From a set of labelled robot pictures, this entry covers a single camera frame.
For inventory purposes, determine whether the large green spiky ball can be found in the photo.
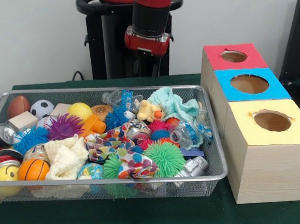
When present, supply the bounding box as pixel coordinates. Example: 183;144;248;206
141;138;187;180

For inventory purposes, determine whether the black cable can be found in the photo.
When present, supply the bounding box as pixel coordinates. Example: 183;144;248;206
71;69;85;82

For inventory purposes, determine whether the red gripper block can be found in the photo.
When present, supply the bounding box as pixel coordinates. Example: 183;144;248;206
123;23;174;80

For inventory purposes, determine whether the yellow duck plush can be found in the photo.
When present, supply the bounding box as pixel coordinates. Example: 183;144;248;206
135;98;166;123

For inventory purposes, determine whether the wire mesh bin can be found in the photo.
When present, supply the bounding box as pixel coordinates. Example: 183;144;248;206
0;74;230;213

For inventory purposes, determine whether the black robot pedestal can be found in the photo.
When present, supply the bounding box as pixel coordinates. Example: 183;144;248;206
75;0;190;83

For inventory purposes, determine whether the orange basketball toy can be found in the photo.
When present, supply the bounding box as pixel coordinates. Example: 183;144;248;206
17;157;51;183

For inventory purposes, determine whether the yellow smiley face ball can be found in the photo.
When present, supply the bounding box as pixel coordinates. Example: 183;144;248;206
0;165;21;196

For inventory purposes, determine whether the wooden box with three holes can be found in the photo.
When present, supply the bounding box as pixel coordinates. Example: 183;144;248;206
197;37;300;208

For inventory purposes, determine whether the black upright panel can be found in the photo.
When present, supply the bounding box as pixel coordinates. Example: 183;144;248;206
273;0;300;83

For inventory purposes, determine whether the black and white soccer ball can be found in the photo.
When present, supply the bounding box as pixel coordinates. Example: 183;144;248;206
29;98;56;120

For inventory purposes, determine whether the cream knitted cloth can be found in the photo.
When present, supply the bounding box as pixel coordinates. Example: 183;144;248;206
42;133;91;182

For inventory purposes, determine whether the plain yellow ball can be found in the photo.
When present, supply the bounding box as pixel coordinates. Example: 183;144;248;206
67;101;94;123

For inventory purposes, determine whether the brown football toy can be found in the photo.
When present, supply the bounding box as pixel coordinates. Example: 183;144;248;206
5;95;32;120

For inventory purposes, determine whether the purple spiky ball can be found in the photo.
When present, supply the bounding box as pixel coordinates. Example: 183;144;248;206
45;112;86;141

